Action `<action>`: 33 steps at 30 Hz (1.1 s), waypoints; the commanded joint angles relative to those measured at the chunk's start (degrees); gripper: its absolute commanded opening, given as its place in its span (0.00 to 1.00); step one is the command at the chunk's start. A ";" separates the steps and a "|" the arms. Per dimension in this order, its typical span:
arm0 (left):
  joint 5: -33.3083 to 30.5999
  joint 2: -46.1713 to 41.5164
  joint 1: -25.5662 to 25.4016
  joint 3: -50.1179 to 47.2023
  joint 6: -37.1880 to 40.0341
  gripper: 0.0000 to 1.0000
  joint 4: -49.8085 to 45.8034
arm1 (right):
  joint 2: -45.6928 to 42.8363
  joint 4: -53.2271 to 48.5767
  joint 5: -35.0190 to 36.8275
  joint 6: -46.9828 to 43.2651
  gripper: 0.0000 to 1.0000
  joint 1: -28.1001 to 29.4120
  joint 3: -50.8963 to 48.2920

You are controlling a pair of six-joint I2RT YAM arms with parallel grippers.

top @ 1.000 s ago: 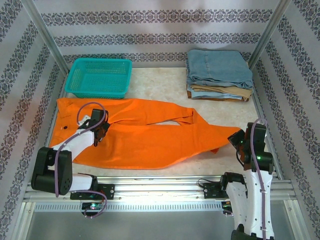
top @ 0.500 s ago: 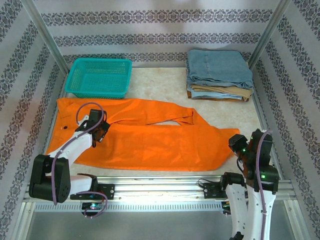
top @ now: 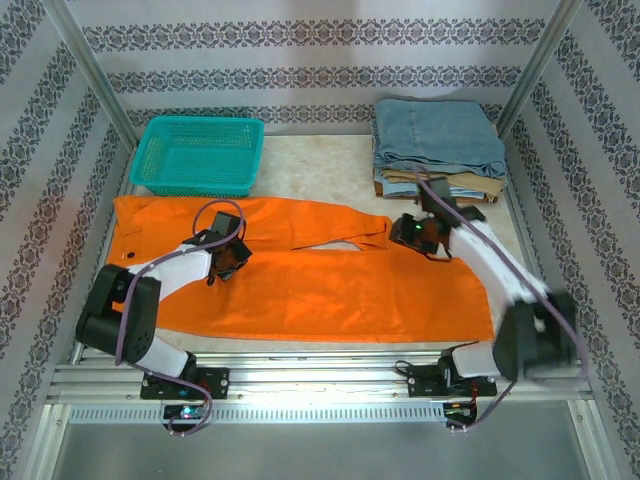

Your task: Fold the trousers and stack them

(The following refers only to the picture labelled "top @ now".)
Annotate orange trousers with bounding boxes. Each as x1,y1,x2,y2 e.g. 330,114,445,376
107,195,496,344

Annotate aluminium frame post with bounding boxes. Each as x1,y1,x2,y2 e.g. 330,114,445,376
497,0,584,141
47,0,139,146

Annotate aluminium side rail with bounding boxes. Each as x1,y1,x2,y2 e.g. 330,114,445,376
69,144,139,364
502,184,569,359

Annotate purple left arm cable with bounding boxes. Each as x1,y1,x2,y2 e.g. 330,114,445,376
114,199,246,440

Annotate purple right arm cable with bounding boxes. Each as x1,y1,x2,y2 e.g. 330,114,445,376
412,167,589,435

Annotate teal plastic basket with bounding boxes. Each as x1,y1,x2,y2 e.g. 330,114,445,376
128,116,265,198

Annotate folded brown trousers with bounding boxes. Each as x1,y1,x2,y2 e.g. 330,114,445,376
374,182,500,205

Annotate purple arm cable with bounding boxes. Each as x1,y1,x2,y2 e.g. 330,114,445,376
412,167,589,435
114,199,246,440

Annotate aluminium cross rails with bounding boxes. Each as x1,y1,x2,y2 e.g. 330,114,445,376
47,349,596,401

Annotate circuit board with green light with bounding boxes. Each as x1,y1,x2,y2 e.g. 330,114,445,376
163,403,210,421
442,401,477,419

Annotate grey metal base panel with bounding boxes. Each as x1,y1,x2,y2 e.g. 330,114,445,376
29,404,619,480

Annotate slotted metal cable tray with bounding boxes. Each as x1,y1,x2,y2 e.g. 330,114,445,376
67,402,451,426

